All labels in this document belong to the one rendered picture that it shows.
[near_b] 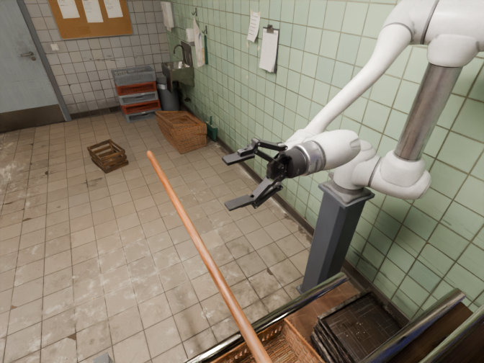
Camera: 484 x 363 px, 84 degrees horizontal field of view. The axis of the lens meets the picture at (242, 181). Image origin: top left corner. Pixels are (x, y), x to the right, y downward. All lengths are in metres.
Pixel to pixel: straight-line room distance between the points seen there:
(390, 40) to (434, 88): 0.24
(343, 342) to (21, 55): 4.99
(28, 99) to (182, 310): 4.16
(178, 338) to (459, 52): 2.01
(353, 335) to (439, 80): 0.96
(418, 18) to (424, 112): 0.31
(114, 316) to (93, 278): 0.41
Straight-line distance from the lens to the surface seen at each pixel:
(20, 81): 5.29
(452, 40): 1.11
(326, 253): 1.71
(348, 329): 1.25
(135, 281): 2.38
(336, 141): 0.76
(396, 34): 1.06
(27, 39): 5.15
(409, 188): 1.33
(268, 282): 2.23
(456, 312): 0.65
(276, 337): 1.41
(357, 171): 1.34
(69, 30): 5.12
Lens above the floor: 1.88
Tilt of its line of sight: 37 degrees down
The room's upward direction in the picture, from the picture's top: straight up
